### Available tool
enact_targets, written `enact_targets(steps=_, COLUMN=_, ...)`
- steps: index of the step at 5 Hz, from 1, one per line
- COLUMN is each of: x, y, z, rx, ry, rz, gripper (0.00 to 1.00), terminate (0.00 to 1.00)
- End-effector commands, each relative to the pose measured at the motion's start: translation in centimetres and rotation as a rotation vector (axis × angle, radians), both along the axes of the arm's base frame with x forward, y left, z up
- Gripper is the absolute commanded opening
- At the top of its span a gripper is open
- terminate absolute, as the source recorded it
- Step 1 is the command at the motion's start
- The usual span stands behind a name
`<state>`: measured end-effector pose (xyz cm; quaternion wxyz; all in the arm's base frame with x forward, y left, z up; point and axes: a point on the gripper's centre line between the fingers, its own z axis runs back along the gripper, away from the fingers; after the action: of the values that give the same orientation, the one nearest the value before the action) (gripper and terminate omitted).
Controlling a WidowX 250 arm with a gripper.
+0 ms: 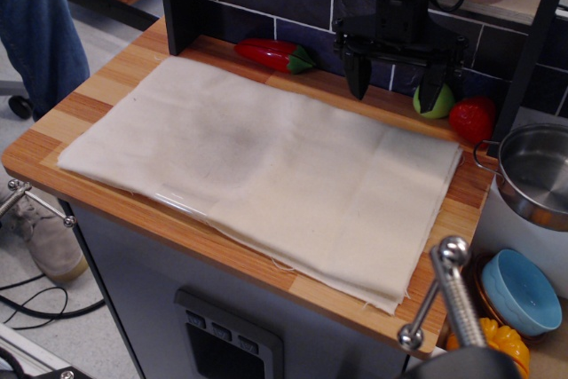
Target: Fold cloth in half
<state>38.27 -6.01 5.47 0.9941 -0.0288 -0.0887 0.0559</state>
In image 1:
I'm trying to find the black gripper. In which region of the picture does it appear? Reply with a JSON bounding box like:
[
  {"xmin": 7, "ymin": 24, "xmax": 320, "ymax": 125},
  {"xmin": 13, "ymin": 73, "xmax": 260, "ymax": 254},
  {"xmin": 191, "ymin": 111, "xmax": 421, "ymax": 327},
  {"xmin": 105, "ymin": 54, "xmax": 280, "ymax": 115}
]
[{"xmin": 332, "ymin": 0, "xmax": 469, "ymax": 114}]

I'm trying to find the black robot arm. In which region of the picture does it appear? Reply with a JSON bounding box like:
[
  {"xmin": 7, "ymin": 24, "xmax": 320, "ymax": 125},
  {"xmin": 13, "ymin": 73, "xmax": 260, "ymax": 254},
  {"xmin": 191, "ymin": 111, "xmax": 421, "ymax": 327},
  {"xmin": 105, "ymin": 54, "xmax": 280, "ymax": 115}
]
[{"xmin": 332, "ymin": 0, "xmax": 469, "ymax": 114}]

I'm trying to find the cream folded cloth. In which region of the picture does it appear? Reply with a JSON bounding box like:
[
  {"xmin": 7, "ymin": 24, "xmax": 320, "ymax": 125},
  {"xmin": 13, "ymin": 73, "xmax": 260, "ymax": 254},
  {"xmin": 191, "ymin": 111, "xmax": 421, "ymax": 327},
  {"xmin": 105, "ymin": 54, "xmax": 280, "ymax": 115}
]
[{"xmin": 58, "ymin": 57, "xmax": 462, "ymax": 314}]

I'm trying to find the green toy fruit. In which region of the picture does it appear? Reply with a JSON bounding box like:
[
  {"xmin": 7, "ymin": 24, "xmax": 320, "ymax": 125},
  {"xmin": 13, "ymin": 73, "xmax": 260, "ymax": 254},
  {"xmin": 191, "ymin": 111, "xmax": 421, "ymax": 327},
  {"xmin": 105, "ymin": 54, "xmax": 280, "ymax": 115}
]
[{"xmin": 413, "ymin": 83, "xmax": 455, "ymax": 119}]

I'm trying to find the red toy strawberry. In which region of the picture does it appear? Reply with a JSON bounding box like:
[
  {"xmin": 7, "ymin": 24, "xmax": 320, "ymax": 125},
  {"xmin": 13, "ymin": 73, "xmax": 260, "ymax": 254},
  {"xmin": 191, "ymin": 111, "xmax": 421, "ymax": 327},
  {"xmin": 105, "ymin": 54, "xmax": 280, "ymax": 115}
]
[{"xmin": 448, "ymin": 96, "xmax": 496, "ymax": 144}]

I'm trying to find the red toy chili pepper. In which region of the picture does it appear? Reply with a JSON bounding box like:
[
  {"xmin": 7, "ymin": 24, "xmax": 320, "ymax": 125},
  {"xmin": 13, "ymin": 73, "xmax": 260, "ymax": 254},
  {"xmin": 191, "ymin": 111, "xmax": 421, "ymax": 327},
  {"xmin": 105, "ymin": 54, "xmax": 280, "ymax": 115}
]
[{"xmin": 234, "ymin": 38, "xmax": 316, "ymax": 75}]

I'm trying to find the stainless steel pot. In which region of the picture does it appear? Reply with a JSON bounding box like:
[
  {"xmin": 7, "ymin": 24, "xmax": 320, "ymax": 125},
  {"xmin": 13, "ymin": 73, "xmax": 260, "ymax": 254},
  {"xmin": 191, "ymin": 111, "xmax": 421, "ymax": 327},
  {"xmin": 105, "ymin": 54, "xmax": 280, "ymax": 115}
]
[{"xmin": 473, "ymin": 123, "xmax": 567, "ymax": 233}]

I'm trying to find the right metal clamp screw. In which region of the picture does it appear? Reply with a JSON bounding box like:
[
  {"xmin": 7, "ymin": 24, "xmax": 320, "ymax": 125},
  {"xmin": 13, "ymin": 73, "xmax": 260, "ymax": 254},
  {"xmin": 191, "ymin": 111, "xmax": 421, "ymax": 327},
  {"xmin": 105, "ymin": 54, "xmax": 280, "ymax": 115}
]
[{"xmin": 398, "ymin": 236, "xmax": 487, "ymax": 351}]

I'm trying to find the metal clamp screw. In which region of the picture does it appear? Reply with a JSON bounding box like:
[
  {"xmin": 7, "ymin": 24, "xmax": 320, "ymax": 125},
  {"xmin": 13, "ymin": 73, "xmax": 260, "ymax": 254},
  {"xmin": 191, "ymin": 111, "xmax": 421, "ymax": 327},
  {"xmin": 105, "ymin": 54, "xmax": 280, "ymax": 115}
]
[
  {"xmin": 1, "ymin": 179, "xmax": 77, "ymax": 228},
  {"xmin": 398, "ymin": 236, "xmax": 487, "ymax": 351}
]

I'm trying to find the blue plastic bowl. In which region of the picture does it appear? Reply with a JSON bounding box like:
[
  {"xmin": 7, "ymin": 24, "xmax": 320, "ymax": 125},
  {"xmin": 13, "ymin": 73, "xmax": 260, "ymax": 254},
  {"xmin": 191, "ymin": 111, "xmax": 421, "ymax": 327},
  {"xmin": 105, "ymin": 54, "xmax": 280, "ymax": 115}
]
[{"xmin": 481, "ymin": 249, "xmax": 563, "ymax": 337}]

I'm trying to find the orange toy pumpkin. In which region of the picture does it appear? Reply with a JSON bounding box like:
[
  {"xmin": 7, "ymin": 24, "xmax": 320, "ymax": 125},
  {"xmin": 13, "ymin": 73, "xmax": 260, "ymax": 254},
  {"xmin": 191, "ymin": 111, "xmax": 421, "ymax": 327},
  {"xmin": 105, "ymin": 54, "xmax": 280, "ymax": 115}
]
[{"xmin": 446, "ymin": 317, "xmax": 531, "ymax": 379}]

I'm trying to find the grey cabinet control panel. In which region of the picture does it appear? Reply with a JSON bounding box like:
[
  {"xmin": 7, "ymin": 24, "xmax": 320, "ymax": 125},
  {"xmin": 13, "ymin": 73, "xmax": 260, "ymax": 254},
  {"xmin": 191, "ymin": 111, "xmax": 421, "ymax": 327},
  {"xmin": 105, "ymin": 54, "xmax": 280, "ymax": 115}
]
[{"xmin": 174, "ymin": 288, "xmax": 285, "ymax": 378}]

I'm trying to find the blue jeans leg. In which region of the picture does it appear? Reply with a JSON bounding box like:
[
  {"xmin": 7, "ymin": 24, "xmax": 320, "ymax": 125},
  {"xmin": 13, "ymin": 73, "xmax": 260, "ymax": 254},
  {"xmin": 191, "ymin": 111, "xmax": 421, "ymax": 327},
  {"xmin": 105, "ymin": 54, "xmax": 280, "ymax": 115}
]
[{"xmin": 1, "ymin": 0, "xmax": 90, "ymax": 120}]

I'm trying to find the black chair caster wheel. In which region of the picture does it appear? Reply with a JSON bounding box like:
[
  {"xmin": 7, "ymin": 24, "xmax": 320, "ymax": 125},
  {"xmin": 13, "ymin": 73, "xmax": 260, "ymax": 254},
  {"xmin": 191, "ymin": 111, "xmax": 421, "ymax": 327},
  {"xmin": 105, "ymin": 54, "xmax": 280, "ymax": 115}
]
[{"xmin": 8, "ymin": 95, "xmax": 33, "ymax": 120}]

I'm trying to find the beige shoe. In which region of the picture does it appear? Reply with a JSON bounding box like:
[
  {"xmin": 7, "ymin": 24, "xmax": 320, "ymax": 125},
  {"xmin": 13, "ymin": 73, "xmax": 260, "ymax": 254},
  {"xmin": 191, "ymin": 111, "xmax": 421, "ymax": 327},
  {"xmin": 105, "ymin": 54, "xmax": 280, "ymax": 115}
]
[{"xmin": 1, "ymin": 190, "xmax": 88, "ymax": 283}]

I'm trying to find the left metal clamp screw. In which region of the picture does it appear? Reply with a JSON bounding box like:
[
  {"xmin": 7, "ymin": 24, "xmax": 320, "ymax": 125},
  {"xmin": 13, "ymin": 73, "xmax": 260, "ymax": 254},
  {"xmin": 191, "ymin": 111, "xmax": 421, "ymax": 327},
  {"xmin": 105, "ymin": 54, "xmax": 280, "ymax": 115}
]
[{"xmin": 1, "ymin": 179, "xmax": 77, "ymax": 228}]

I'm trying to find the black floor cable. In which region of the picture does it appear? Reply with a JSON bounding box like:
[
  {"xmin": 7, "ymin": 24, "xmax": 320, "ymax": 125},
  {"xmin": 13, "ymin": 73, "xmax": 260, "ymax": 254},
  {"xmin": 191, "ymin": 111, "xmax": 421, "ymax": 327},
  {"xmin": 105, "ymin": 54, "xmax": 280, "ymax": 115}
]
[{"xmin": 0, "ymin": 272, "xmax": 107, "ymax": 331}]

